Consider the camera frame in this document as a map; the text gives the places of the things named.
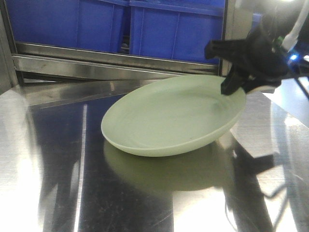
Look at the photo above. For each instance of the light green round plate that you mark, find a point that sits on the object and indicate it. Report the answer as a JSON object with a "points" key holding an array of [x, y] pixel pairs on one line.
{"points": [[172, 116]]}

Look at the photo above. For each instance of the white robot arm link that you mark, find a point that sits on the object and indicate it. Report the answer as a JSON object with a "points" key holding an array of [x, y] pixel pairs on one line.
{"points": [[291, 39]]}

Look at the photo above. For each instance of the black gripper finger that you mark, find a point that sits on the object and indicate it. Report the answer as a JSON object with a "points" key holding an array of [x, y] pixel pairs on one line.
{"points": [[225, 49], [230, 84]]}

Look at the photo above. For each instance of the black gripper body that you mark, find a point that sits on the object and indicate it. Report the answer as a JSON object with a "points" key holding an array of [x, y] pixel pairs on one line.
{"points": [[258, 65]]}

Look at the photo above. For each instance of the blue bin shelf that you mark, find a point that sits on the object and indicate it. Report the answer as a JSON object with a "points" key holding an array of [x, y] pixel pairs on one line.
{"points": [[173, 29], [88, 24]]}

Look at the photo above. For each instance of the blue bin left middle shelf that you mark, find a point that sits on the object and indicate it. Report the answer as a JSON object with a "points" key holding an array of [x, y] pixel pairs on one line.
{"points": [[88, 24]]}

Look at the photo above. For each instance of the steel shelf rack frame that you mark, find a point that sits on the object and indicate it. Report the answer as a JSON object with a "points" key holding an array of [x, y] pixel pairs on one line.
{"points": [[44, 73]]}

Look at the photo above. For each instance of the blue bin right middle shelf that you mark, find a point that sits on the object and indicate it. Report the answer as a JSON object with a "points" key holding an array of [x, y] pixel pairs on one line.
{"points": [[173, 29]]}

